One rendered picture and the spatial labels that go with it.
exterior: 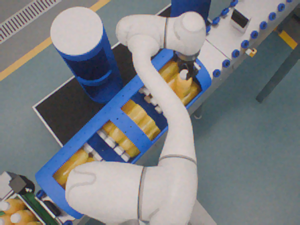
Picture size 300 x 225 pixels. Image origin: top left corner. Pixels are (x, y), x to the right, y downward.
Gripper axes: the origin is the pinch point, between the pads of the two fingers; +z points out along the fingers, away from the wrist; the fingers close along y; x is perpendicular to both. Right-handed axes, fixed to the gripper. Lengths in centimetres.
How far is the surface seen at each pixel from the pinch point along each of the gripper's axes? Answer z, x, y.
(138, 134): 11.6, 31.2, -2.7
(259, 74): 131, -81, -13
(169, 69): 16.1, -0.9, 10.1
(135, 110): 11.6, 24.3, 6.2
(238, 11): 23, -50, 8
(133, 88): 10.6, 17.9, 13.8
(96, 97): 115, 23, 61
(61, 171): 16, 66, 11
